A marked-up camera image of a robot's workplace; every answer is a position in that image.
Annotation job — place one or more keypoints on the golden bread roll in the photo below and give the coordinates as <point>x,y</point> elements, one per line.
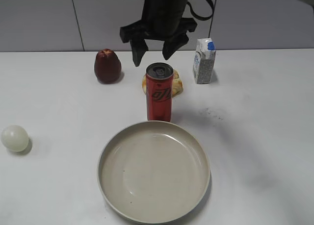
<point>177,85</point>

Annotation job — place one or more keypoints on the white blue milk carton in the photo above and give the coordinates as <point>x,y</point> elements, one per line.
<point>204,60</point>

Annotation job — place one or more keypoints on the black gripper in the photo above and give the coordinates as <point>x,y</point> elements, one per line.
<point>161,20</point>

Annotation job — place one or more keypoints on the red cola can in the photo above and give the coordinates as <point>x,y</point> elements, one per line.
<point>159,77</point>

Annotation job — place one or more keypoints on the white egg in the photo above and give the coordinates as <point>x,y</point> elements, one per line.
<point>15,138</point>

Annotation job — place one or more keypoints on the beige round plate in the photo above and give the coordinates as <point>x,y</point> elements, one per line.
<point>153,172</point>

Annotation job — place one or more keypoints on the dark red wax apple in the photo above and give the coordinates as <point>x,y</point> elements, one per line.
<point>107,66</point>

